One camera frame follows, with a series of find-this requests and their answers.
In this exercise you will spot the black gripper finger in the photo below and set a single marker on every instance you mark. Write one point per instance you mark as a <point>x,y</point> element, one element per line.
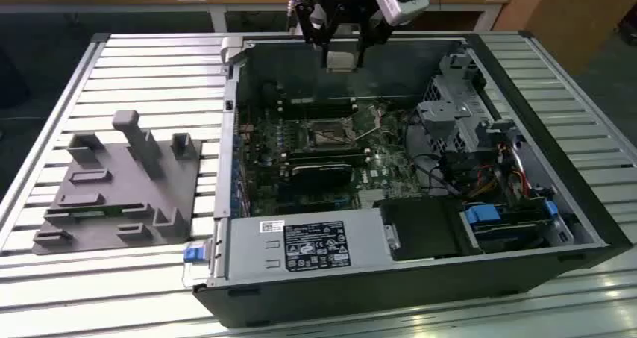
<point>325,32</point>
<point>378,32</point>

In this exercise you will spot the silver CPU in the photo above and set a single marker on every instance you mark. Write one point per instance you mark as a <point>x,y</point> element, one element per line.
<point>342,62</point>

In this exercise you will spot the metal locking lever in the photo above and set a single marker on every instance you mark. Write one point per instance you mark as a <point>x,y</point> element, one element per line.
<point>370,133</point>

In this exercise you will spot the CPU socket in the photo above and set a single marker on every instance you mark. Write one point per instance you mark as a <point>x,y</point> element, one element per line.
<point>330,134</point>

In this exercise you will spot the grey metal drive cage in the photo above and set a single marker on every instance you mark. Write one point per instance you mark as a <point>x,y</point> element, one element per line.
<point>459,88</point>

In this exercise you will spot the black RAM stick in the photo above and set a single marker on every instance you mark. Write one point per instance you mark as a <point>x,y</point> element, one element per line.
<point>325,159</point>
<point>327,152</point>

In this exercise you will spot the wooden cabinet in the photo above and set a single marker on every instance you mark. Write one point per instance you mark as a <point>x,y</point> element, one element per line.
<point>562,17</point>

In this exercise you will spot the green motherboard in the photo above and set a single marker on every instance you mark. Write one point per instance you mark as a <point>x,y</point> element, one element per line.
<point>387,174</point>

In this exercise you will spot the black graphics card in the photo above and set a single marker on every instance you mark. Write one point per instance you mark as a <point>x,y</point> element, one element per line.
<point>321,175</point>

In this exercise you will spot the silver heat sink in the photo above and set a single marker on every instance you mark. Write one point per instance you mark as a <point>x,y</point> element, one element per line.
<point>371,198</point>

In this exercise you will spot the black plastic shroud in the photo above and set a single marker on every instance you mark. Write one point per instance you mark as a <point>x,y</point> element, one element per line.
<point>422,226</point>

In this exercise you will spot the blue disk carrier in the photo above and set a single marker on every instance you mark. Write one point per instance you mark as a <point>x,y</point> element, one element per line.
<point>482,215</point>

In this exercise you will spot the grey parts rack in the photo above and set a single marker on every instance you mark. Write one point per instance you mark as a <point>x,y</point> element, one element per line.
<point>123,188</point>

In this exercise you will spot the blue retaining clip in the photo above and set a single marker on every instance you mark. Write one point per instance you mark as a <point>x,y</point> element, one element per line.
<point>550,209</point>

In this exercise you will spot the grey power supply unit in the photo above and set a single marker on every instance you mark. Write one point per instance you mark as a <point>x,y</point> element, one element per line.
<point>253,252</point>

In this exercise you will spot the green RAM stick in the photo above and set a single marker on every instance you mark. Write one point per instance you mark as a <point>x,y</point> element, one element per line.
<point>111,212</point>

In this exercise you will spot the blue case latch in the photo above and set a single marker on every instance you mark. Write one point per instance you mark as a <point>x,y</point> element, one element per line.
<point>193,254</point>

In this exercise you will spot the black PC case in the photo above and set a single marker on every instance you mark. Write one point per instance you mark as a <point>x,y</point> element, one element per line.
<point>347,300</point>

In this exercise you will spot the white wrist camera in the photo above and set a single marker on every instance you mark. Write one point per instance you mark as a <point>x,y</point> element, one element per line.
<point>399,0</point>

